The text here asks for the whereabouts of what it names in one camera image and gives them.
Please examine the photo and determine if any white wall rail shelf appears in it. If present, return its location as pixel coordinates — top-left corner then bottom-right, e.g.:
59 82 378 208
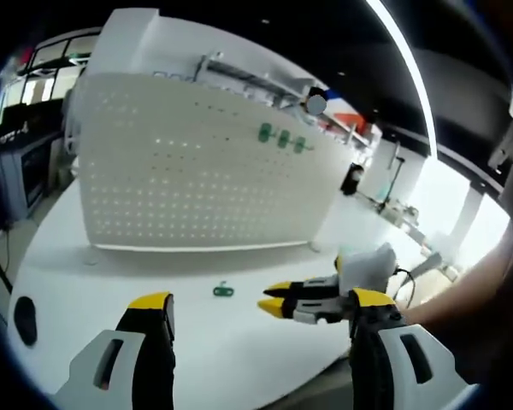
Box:
196 50 321 110

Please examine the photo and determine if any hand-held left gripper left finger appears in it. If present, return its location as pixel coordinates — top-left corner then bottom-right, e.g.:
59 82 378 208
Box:
55 291 176 410

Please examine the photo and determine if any white perforated mounting plate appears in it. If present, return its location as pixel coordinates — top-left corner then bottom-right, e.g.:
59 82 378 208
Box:
74 72 356 266

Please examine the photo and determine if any grey cabinet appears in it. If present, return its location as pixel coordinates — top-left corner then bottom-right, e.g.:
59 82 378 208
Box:
0 132 65 223

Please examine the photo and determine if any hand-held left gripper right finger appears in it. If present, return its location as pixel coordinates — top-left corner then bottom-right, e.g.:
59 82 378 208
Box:
348 286 467 410

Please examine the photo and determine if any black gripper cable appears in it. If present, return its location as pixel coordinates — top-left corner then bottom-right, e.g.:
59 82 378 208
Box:
392 266 418 309

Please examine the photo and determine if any black tripod stand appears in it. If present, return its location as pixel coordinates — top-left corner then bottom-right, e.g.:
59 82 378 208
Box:
375 140 408 215

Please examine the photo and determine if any black computer mouse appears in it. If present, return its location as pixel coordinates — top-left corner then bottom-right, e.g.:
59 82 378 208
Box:
13 296 38 346

